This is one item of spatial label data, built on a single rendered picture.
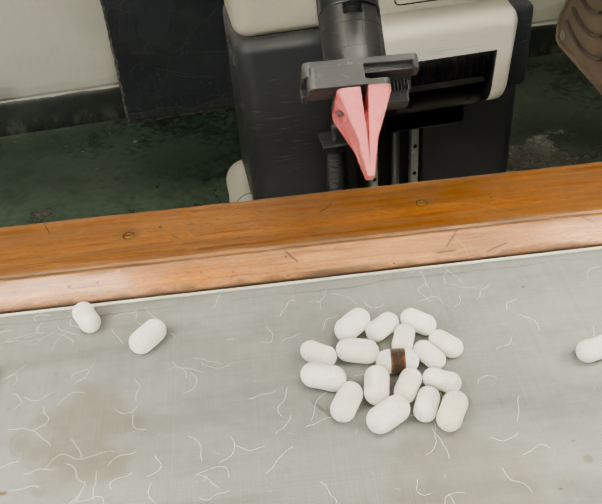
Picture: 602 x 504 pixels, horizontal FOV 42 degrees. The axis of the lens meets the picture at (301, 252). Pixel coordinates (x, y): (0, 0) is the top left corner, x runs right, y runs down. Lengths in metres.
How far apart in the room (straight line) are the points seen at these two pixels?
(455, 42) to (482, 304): 0.52
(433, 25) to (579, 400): 0.63
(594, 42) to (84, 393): 0.48
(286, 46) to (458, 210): 0.69
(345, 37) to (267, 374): 0.30
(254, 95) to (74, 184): 1.08
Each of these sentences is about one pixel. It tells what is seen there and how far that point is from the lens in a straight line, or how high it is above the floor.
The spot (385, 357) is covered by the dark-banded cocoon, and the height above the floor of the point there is 0.76.
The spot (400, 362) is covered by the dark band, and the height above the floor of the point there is 0.76.
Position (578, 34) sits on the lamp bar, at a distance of 0.45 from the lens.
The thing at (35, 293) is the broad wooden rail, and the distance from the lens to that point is 0.80.
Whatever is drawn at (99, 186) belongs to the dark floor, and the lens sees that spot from 2.39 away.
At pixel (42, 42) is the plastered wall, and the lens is 2.65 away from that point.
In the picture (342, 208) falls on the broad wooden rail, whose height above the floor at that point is 0.76.
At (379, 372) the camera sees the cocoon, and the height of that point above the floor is 0.76.
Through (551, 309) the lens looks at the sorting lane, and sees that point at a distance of 0.74.
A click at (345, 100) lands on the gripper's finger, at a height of 0.92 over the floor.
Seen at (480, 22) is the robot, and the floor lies 0.79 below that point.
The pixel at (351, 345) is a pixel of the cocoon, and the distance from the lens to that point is 0.67.
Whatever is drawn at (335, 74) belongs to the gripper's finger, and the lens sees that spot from 0.69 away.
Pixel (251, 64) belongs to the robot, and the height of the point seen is 0.65.
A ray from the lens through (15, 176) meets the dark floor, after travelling 2.54.
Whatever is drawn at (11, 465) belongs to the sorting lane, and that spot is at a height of 0.74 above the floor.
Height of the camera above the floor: 1.23
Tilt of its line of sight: 38 degrees down
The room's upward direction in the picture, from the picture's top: 5 degrees counter-clockwise
